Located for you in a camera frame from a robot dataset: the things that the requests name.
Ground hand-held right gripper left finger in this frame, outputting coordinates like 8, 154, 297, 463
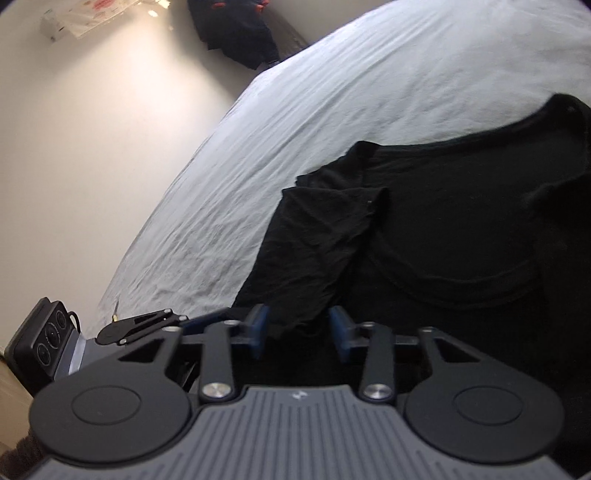
117, 304, 271, 404

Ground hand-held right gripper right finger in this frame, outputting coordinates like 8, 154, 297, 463
328, 307, 485, 402

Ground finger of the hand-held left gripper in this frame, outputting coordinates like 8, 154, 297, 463
133, 308, 252, 340

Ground black garment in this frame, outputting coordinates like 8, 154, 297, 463
229, 92, 591, 462

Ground person's left forearm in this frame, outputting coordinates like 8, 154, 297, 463
0, 434, 44, 480

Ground dark hanging clothes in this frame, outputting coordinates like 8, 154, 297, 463
187, 0, 282, 71

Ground white printed sheet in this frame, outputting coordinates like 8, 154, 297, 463
41, 0, 139, 43

